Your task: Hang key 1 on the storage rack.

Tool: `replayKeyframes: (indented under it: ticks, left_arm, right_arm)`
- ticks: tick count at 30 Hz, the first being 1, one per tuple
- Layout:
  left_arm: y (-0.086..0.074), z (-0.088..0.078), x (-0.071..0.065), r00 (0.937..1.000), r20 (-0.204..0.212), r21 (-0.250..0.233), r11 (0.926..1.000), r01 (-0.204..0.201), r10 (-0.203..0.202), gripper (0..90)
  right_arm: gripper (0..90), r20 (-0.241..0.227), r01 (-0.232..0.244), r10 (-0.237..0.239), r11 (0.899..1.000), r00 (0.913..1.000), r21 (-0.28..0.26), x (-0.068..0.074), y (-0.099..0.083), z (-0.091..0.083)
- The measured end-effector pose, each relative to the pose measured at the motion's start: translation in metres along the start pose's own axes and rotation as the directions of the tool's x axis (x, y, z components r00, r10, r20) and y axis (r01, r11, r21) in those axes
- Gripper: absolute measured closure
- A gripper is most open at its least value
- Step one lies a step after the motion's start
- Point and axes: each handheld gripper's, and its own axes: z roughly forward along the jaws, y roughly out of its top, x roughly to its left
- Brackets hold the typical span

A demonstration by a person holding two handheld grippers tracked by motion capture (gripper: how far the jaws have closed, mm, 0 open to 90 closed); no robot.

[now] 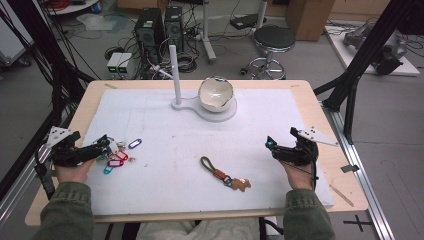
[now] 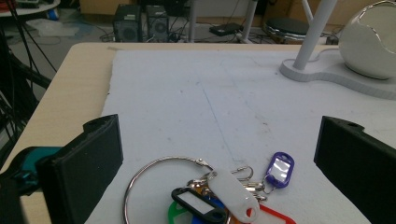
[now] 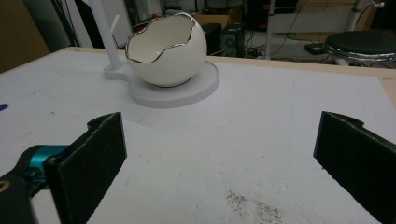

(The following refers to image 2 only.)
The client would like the white stand with pole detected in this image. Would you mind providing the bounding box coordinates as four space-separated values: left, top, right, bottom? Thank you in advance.
278 0 396 101

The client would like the clear plastic bag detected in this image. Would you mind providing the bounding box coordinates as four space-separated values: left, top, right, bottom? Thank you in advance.
26 18 80 37

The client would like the black computer tower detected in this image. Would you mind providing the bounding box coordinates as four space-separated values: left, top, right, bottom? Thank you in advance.
112 4 144 43
145 5 171 43

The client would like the black metal frame with cables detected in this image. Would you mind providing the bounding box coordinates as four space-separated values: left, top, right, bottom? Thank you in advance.
0 0 52 162

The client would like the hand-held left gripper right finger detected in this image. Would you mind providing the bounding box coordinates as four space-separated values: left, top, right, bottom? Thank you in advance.
313 116 396 224

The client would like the white table leg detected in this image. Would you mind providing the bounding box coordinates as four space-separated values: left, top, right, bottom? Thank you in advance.
187 0 200 43
241 0 260 43

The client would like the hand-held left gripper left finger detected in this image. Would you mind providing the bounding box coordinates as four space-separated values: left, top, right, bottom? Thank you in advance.
36 114 124 224

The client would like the white foam mat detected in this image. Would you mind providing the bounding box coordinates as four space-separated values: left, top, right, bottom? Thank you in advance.
85 49 396 224

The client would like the cardboard box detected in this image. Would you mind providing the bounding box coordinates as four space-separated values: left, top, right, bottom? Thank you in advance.
288 0 396 26

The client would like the large metal key ring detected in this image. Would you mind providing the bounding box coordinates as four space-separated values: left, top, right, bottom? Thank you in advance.
122 156 214 224

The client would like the flat black device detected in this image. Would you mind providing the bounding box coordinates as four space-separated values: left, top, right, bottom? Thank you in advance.
208 21 245 37

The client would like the white egg-shaped bowl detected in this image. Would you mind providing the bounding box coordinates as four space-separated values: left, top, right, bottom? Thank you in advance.
338 0 396 80

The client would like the round white table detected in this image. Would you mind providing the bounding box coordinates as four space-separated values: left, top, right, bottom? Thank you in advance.
0 0 62 18

